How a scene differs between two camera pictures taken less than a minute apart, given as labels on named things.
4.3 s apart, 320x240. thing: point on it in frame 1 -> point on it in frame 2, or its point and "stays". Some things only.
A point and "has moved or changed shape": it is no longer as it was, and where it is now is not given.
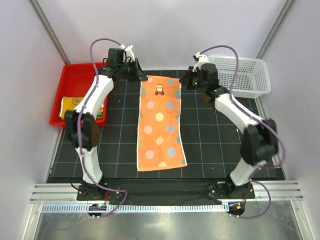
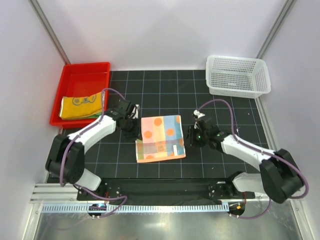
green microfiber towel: x=99 y=115 stays
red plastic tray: x=75 y=81 stays
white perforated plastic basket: x=253 y=79 stays
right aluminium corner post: x=288 y=6 stays
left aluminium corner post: x=50 y=31 stays
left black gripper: x=138 y=75 -> x=136 y=133
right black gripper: x=186 y=80 -> x=190 y=137
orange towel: x=160 y=141 has moved or changed shape
